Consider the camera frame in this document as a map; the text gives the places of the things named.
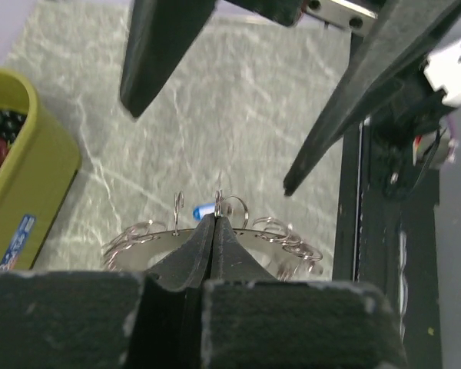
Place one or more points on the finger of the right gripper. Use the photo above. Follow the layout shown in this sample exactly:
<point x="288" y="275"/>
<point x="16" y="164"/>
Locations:
<point x="160" y="32"/>

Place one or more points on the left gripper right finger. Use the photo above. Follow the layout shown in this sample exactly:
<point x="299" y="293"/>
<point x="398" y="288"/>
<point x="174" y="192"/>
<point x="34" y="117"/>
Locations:
<point x="241" y="312"/>

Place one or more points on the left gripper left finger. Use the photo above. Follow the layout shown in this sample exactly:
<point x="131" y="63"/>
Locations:
<point x="173" y="300"/>

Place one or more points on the blue tag key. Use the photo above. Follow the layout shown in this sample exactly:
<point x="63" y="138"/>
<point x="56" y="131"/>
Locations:
<point x="201" y="210"/>

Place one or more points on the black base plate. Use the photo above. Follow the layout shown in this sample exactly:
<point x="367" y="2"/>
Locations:
<point x="391" y="245"/>

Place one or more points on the olive green plastic bin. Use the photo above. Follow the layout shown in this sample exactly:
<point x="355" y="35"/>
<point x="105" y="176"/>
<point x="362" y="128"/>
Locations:
<point x="35" y="175"/>

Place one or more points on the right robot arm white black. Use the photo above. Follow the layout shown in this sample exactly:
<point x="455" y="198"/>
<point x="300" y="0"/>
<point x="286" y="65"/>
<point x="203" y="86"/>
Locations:
<point x="404" y="75"/>

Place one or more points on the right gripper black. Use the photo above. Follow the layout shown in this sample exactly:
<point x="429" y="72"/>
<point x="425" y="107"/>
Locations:
<point x="402" y="35"/>

